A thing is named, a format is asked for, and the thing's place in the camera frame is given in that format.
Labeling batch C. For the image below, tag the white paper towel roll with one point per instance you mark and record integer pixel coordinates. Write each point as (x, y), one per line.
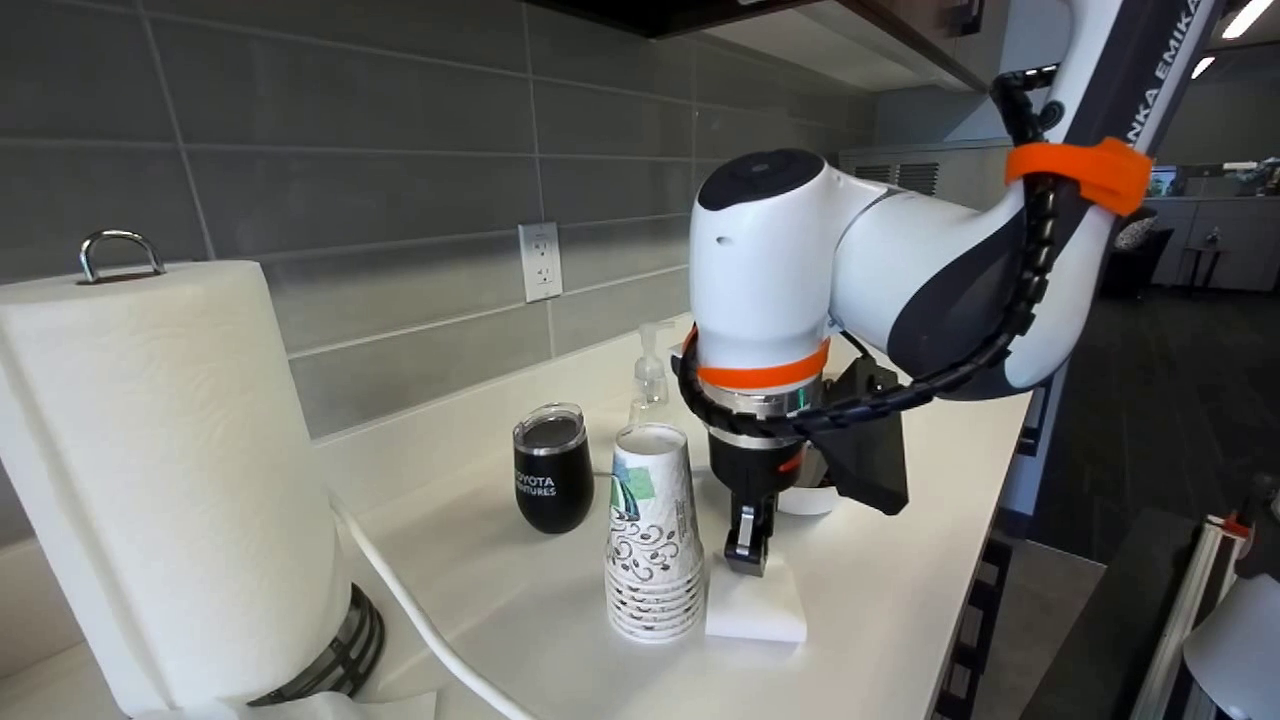
(173, 494)

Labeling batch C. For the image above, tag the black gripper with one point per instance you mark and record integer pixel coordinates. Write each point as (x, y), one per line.
(752, 465)

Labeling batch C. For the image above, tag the white pole with red band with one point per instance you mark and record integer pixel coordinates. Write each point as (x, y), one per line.
(1184, 615)

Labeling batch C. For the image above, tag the metal paper towel holder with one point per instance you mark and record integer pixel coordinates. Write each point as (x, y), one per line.
(332, 654)

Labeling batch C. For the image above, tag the white dome shaped object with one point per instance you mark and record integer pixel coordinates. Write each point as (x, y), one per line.
(1241, 654)

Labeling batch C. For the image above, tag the white sponge block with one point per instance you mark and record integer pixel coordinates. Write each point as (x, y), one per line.
(756, 608)

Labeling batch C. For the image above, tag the black chair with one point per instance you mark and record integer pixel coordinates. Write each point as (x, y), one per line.
(1133, 263)

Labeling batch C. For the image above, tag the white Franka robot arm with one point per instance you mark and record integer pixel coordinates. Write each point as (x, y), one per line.
(760, 292)

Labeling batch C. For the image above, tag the background white counter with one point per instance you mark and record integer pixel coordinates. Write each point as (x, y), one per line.
(1224, 244)

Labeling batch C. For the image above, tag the black tumbler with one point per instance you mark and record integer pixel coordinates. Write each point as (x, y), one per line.
(552, 475)

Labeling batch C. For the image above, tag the clear soap dispenser bottle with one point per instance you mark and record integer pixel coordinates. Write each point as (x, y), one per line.
(650, 382)

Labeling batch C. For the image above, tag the printed paper cup stack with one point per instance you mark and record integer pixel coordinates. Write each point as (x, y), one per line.
(652, 544)

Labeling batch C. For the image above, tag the white single wall outlet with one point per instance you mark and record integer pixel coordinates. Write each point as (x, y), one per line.
(542, 263)

